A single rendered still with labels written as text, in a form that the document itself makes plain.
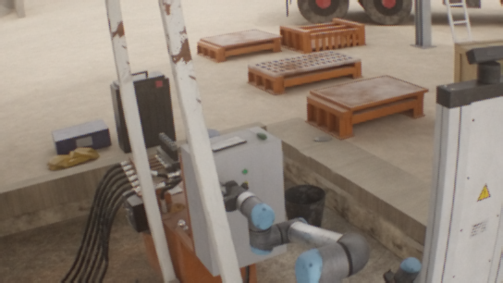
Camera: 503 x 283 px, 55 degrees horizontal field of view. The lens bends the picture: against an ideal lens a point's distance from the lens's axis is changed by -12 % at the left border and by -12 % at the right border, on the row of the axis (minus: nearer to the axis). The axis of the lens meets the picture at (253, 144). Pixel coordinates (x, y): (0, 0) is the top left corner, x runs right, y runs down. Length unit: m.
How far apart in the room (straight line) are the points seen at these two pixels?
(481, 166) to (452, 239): 0.22
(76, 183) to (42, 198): 0.34
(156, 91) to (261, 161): 2.54
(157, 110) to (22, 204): 1.52
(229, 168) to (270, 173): 0.21
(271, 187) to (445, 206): 1.24
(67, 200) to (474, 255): 3.72
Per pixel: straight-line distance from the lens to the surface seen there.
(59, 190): 4.67
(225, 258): 2.08
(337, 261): 1.59
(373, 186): 4.03
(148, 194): 2.98
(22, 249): 4.50
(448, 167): 1.39
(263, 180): 2.47
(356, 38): 8.92
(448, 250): 1.54
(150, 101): 4.84
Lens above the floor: 2.15
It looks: 22 degrees down
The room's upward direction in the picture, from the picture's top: 4 degrees counter-clockwise
